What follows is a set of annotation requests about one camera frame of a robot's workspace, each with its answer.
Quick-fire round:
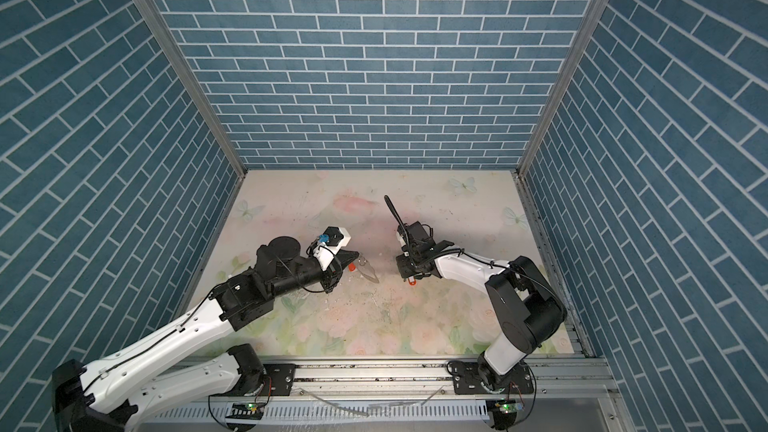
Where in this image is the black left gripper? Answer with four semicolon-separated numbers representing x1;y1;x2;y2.
269;250;361;302

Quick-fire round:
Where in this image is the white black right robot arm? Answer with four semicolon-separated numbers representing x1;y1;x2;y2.
396;222;567;393

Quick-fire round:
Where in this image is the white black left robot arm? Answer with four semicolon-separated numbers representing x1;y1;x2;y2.
51;226;359;431

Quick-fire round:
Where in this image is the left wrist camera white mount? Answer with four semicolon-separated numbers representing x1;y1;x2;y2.
308;226;351;271

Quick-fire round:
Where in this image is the black corrugated cable hose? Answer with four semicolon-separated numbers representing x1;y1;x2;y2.
383;194;421;253

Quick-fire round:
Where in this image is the white slotted cable duct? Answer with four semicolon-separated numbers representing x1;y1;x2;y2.
149;397;490;426

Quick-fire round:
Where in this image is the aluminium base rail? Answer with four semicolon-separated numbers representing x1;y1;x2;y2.
263;356;541;400

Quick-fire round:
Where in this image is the aluminium corner post right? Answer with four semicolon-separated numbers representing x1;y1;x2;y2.
517;0;609;178

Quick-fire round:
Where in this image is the aluminium corner post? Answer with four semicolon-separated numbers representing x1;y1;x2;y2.
132;0;247;180
517;0;609;178

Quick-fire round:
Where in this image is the aluminium corner post left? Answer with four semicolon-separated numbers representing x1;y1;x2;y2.
132;0;247;180

